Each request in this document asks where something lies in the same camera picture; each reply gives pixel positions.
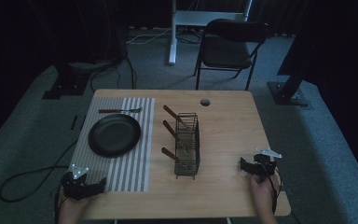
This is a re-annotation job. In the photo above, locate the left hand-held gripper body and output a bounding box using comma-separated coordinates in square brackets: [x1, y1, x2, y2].
[61, 164, 91, 201]

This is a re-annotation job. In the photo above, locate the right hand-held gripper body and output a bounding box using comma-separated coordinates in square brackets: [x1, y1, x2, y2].
[252, 147, 283, 184]

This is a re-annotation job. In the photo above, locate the person's left hand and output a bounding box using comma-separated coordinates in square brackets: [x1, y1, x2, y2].
[58, 188, 91, 220]

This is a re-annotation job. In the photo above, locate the person's right hand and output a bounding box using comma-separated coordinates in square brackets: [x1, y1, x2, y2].
[249, 173, 282, 217]

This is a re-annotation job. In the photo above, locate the grey striped placemat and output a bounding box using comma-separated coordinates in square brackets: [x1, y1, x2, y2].
[68, 96, 156, 193]

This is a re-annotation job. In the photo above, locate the black round plate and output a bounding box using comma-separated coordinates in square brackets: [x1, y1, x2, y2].
[88, 113, 143, 159]

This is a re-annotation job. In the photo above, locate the black folding chair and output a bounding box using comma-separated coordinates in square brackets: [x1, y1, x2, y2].
[193, 18, 270, 92]

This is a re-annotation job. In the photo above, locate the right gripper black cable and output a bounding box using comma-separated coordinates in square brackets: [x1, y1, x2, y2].
[260, 161, 283, 217]

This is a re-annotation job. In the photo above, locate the black floor cable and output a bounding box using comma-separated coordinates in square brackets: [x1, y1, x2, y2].
[0, 139, 79, 203]

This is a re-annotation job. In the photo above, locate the black wire cutlery rack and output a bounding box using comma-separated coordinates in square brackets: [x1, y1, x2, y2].
[173, 112, 201, 181]

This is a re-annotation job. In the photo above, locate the brown-handled metal fork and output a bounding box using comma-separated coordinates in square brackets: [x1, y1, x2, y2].
[98, 106, 144, 115]

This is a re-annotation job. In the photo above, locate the black stand with base plate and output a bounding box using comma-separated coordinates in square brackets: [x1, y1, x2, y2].
[267, 59, 312, 108]
[41, 57, 91, 101]

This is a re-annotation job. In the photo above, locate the brown-handled cutlery piece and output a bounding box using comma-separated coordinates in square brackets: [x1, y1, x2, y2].
[162, 119, 190, 154]
[160, 147, 190, 170]
[162, 105, 191, 131]

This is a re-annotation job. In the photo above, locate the black cables bundle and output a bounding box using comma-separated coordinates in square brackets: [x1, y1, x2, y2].
[89, 46, 138, 93]

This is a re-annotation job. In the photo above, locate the white desk frame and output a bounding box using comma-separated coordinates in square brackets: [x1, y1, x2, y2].
[168, 0, 254, 66]

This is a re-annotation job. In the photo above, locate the white floor cable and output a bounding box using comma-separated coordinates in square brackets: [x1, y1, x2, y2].
[125, 27, 172, 46]

